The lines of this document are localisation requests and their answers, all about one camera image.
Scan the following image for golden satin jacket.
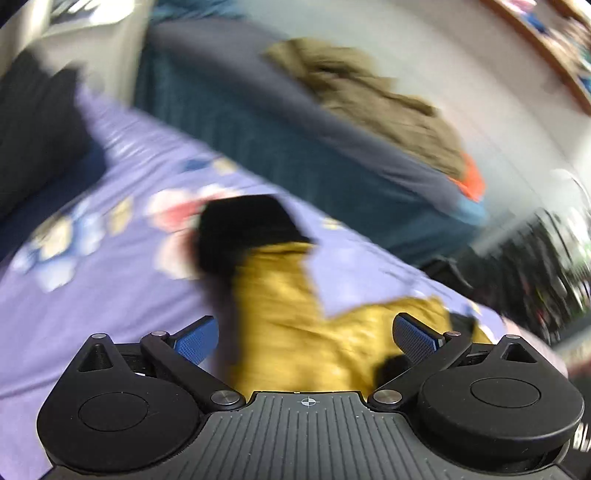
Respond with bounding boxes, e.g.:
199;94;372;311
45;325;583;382
194;195;490;396

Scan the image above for black and navy folded clothes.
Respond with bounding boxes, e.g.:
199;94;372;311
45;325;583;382
1;50;106;258

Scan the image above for purple floral bed sheet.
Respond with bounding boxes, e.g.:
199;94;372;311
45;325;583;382
1;93;583;479

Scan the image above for orange towel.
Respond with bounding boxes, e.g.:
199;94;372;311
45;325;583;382
450;153;486;203

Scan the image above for black folded t-shirt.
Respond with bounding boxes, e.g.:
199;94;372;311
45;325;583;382
562;415;591;480

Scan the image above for olive brown crumpled blanket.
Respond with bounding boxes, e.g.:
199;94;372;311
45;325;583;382
264;37;467;181

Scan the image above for teal massage bed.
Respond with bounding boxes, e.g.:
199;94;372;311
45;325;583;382
134;17;486;265

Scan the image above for black wire trolley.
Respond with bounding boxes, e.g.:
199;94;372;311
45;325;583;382
457;210;590;345

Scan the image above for wooden wall shelf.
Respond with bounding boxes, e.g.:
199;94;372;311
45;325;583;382
479;0;591;116

